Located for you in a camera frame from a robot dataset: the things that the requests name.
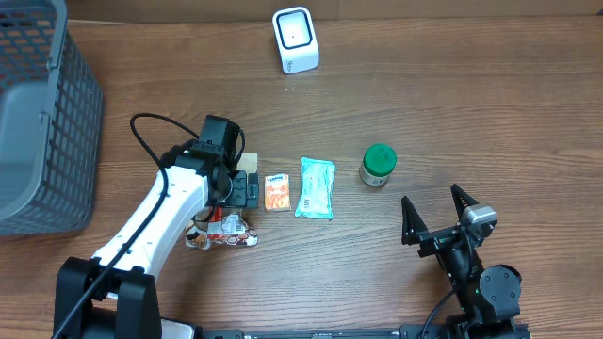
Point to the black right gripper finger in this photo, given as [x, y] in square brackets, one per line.
[413, 225]
[461, 199]

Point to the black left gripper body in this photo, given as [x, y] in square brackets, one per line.
[252, 189]

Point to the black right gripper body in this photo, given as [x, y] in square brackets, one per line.
[442, 236]

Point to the green lid jar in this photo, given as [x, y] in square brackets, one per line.
[378, 163]

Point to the small orange packet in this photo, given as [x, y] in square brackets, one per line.
[277, 195]

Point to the brown red snack bag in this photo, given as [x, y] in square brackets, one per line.
[224, 225]

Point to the teal wet wipes pack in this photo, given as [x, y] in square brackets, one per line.
[317, 184]

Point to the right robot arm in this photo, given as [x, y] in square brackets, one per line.
[482, 301]

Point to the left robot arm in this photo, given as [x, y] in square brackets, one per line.
[113, 293]

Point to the white barcode scanner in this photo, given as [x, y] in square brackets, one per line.
[296, 39]

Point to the grey plastic mesh basket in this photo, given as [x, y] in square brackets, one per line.
[52, 110]

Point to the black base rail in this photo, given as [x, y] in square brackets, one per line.
[330, 334]

